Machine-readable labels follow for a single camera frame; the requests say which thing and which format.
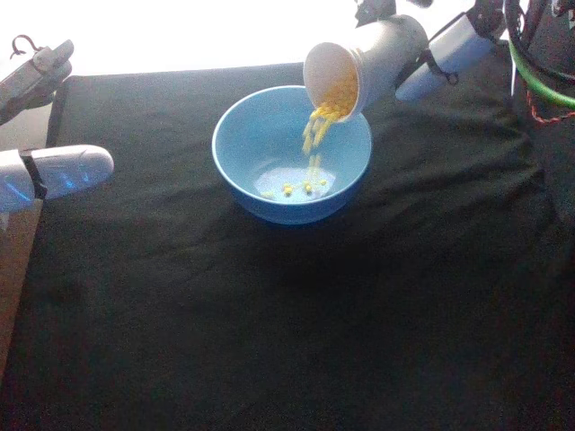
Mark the light blue bowl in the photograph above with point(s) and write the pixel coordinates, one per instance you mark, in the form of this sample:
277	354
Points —
251	134

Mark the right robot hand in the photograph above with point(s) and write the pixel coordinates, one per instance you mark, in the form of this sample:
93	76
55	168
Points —
449	51

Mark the white paper cup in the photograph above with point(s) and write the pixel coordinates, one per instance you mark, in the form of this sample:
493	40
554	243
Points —
386	49

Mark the yellow beads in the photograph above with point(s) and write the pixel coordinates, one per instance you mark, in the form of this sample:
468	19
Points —
339	92

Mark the black table cloth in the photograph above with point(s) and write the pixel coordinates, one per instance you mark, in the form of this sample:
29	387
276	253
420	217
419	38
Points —
287	314

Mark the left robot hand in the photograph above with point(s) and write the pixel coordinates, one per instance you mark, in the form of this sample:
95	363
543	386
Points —
67	168

